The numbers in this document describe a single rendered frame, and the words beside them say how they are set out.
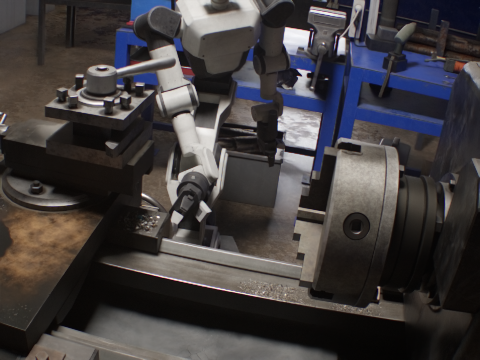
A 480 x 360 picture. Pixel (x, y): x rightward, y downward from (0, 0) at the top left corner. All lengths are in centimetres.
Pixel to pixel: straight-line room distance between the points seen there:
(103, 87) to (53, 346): 48
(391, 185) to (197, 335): 56
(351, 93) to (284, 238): 76
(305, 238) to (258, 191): 215
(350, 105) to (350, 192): 189
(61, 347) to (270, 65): 152
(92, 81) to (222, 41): 92
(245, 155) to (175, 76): 109
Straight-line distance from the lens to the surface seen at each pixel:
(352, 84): 262
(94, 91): 111
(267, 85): 229
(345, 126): 269
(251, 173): 296
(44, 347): 93
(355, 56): 276
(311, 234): 87
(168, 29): 191
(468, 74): 99
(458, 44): 408
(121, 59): 279
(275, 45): 216
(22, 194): 119
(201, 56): 197
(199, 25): 191
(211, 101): 216
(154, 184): 315
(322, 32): 245
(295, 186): 328
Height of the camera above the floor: 154
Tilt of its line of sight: 28 degrees down
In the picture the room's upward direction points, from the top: 7 degrees clockwise
